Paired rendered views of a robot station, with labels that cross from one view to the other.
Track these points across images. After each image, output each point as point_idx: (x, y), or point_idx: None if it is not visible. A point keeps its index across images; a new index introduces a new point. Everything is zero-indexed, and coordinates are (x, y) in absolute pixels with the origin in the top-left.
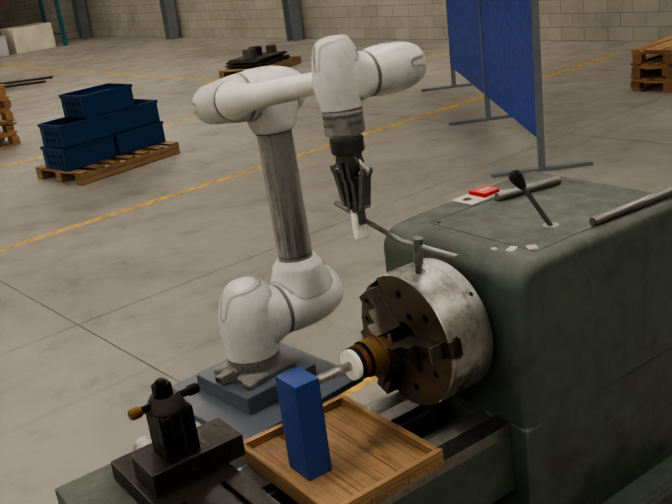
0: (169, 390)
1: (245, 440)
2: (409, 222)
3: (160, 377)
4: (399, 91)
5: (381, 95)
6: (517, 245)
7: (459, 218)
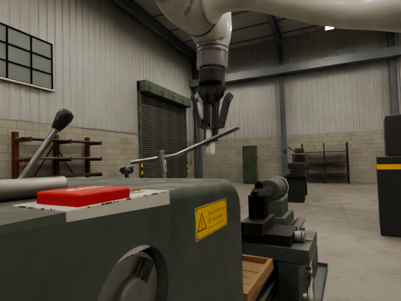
0: (255, 186)
1: (270, 260)
2: (207, 178)
3: (259, 181)
4: (179, 24)
5: (190, 33)
6: (76, 178)
7: (139, 182)
